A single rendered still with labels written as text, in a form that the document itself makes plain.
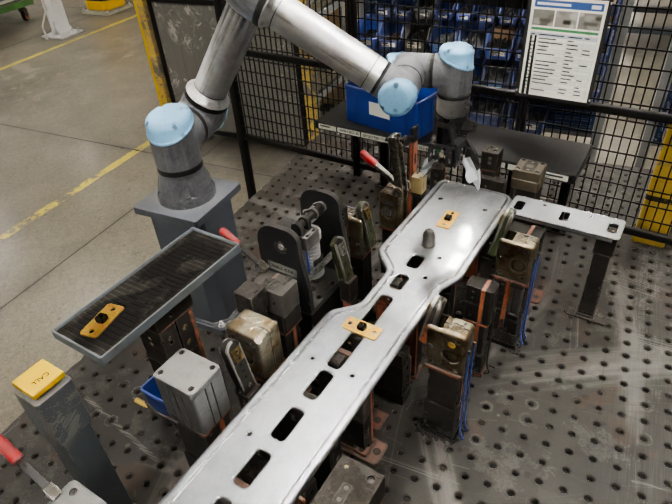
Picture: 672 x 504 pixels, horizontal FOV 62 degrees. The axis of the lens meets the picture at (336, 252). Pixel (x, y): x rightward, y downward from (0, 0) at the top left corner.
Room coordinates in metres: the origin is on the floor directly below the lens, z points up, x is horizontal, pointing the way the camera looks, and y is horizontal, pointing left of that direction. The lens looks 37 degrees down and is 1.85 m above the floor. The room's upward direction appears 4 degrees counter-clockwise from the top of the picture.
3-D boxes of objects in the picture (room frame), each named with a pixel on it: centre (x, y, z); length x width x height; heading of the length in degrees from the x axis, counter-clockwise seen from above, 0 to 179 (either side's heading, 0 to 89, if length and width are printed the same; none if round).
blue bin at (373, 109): (1.81, -0.23, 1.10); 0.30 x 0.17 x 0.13; 46
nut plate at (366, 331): (0.84, -0.04, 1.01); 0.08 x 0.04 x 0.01; 55
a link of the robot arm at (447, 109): (1.21, -0.30, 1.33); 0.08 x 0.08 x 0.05
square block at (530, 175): (1.38, -0.57, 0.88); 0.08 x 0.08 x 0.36; 56
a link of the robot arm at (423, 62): (1.22, -0.19, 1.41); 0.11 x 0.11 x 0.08; 72
